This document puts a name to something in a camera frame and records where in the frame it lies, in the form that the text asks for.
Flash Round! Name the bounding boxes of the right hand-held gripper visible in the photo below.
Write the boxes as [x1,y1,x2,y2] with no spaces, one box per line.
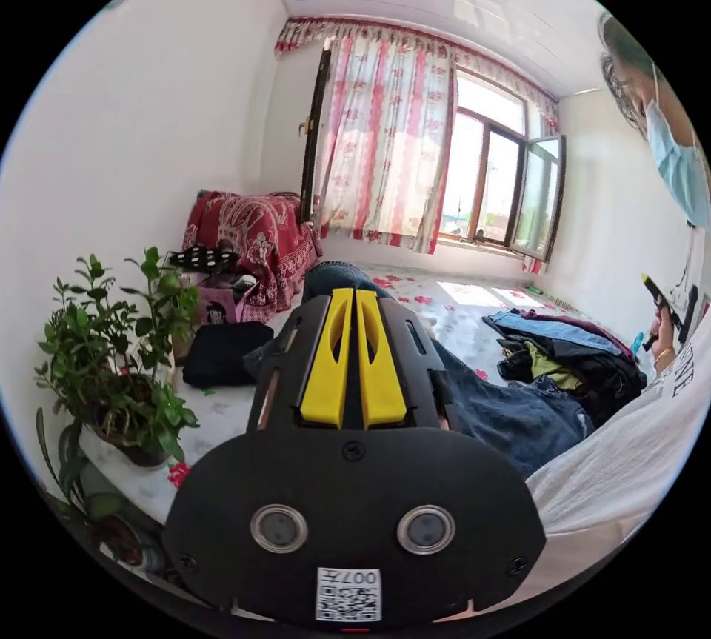
[632,272,685,352]

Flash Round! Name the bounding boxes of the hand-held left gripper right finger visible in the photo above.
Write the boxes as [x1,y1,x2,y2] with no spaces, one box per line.
[355,289,406,424]

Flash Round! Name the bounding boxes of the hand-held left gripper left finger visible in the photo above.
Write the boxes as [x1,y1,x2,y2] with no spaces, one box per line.
[299,287,354,426]

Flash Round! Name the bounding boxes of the dark blue jeans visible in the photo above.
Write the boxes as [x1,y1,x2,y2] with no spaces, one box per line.
[242,261,595,480]

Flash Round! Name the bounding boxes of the person's right hand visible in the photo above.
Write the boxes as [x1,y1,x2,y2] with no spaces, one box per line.
[648,301,676,358]

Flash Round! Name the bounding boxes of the bed with floral sheet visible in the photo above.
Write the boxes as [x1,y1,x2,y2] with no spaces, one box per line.
[77,260,591,532]

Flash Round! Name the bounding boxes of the folded black garment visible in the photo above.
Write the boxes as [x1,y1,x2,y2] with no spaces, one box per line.
[181,321,276,390]

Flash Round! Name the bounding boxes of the pile of clothes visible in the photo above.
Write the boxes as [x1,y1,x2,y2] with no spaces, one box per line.
[481,307,649,429]

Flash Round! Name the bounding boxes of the pink carton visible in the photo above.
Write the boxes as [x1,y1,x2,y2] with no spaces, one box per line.
[191,271,260,326]

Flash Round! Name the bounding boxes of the red patterned blanket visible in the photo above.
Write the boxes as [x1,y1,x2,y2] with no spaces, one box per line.
[181,190,323,324]

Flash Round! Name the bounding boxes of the black white-dotted bag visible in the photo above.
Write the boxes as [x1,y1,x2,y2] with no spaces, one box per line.
[166,244,242,271]

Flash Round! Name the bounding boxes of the small potted green plant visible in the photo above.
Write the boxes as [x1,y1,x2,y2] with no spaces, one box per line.
[123,245,202,369]

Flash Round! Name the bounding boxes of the brown-framed window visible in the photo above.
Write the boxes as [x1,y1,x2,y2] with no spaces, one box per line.
[436,67,569,264]

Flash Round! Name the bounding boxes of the person's body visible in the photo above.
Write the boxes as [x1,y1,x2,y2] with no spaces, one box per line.
[521,10,711,615]

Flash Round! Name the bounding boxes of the large potted green plant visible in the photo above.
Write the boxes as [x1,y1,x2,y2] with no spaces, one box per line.
[34,254,201,469]

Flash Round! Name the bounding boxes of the pink floral curtain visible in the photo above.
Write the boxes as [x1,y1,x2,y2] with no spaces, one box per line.
[274,16,561,275]

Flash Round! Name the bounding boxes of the dark open window sash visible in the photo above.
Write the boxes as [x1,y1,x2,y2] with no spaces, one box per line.
[297,36,338,226]

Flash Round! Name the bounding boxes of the long-leaved potted plant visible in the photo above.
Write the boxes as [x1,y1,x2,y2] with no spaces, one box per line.
[34,407,167,576]

